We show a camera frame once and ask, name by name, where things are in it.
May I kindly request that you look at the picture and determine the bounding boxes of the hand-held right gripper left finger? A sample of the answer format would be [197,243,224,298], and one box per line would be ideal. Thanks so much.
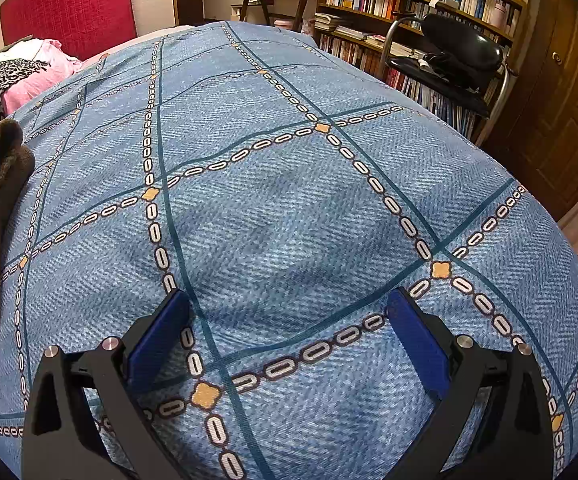
[22,287,192,480]

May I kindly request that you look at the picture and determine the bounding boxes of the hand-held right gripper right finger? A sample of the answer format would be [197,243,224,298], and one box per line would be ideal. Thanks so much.
[386,286,554,480]

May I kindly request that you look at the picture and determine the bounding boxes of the blue patterned blanket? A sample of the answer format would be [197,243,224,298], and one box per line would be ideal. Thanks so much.
[0,20,578,480]

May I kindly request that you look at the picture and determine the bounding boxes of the brown panelled door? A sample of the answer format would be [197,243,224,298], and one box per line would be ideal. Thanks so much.
[484,0,578,221]

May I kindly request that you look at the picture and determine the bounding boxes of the black office chair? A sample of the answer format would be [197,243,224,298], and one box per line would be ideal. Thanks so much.
[376,12,514,146]

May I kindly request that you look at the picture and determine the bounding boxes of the white cloth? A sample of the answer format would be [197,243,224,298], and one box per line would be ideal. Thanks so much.
[0,40,45,63]

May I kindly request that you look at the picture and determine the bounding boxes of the red padded panel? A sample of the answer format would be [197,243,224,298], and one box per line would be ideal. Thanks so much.
[0,0,137,61]

